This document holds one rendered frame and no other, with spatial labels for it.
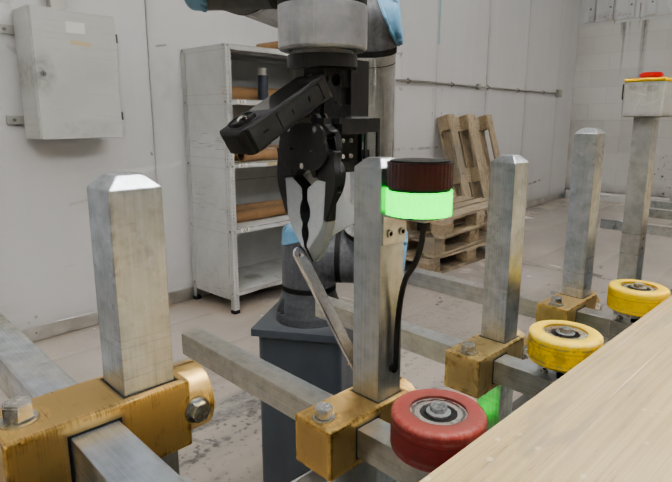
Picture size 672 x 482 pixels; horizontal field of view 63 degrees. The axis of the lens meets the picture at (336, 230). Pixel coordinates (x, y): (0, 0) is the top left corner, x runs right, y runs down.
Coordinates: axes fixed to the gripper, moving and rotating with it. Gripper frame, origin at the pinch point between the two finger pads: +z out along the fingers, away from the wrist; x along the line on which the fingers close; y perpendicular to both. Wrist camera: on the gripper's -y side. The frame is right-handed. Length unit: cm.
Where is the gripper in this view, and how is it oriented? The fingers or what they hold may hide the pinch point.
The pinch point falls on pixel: (308, 250)
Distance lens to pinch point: 58.6
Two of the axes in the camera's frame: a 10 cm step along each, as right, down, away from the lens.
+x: -7.0, -1.4, 7.0
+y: 7.1, -1.4, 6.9
